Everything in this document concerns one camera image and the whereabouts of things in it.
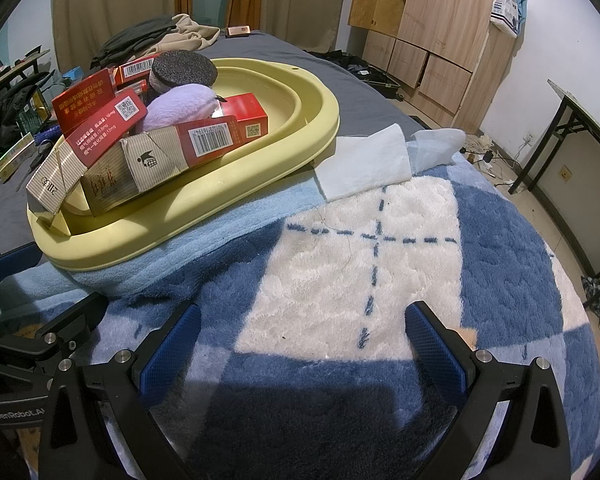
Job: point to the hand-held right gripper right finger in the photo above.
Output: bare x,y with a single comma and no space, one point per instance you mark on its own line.
432,345

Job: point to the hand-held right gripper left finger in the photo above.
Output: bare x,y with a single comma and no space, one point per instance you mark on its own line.
175,345

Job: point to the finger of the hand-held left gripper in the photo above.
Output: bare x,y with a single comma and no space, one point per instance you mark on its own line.
22,260
82,320

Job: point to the red silver-banded cigarette box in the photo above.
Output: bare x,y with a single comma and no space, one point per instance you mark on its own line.
82,97

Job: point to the yellow plastic basin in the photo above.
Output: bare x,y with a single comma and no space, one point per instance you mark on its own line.
260,170

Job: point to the round black sponge puck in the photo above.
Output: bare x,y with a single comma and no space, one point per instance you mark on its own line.
185,67

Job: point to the beige striped cigarette box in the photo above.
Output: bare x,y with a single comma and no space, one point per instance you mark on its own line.
50,182

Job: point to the brown gold cigarette box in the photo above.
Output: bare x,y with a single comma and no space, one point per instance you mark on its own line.
105,190

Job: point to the blue white checked blanket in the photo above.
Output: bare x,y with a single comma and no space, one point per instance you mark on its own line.
330,270

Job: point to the black bag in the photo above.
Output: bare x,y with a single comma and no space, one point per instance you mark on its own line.
2,125

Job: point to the beige red cigarette box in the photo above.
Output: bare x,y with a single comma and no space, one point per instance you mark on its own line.
180,150

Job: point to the cluttered side desk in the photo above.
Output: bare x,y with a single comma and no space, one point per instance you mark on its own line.
15,67

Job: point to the small blue box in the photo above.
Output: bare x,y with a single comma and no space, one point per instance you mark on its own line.
73,73

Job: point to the white folded tissue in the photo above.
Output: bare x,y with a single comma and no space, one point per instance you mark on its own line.
362,162

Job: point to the purple plush puff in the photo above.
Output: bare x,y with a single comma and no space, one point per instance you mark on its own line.
175,105

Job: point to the black-legged folding table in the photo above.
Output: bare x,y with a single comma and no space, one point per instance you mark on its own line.
580,170

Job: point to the dark green garment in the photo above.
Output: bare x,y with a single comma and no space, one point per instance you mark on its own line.
135,40

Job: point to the beige curtain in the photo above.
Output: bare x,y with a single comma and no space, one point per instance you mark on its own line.
305,0
110,0

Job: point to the open black suitcase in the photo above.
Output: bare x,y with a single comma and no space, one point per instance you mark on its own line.
365,75

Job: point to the pink flat box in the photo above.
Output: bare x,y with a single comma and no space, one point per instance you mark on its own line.
239,31

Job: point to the wooden wardrobe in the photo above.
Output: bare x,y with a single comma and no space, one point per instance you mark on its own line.
445,25

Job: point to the white hanging plastic bag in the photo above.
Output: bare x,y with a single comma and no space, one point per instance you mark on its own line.
507,12

